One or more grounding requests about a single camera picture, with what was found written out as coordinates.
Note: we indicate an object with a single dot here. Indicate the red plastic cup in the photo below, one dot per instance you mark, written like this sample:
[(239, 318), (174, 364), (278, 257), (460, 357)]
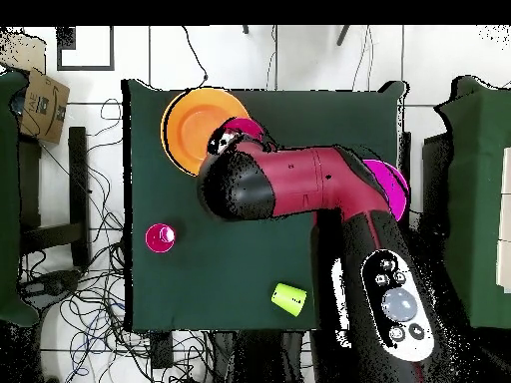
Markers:
[(156, 241)]

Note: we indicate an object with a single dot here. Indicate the small red plastic bowl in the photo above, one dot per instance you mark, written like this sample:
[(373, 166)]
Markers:
[(247, 125)]

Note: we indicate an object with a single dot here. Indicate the plain cardboard box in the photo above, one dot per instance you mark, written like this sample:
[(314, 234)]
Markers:
[(24, 52)]

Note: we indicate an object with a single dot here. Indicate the black square frame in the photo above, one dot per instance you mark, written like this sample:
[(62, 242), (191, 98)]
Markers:
[(58, 60)]

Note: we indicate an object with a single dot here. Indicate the green cloth covered side table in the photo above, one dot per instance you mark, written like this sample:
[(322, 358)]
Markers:
[(479, 179), (8, 199)]

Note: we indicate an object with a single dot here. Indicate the dark green tablecloth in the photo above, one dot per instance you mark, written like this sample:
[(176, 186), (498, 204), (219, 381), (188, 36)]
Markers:
[(299, 115)]

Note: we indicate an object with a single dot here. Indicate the large pink plastic bowl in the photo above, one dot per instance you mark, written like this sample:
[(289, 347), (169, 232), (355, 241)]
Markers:
[(395, 187)]

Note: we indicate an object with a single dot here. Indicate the printed cardboard box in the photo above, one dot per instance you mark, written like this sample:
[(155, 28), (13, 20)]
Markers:
[(44, 107)]

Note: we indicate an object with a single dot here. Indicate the green plastic cup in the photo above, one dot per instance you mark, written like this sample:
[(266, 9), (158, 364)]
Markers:
[(288, 299)]

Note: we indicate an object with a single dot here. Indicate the large orange plastic bowl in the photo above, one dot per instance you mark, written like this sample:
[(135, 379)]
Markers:
[(187, 127)]

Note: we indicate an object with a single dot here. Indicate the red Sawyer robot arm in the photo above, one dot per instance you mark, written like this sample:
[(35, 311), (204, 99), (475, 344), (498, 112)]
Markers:
[(303, 179)]

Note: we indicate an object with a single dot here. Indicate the black computer tower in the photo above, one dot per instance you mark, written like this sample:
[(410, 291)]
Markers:
[(437, 179)]

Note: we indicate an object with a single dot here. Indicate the dark wooden stool frame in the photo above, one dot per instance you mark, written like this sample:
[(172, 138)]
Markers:
[(78, 179), (406, 147)]

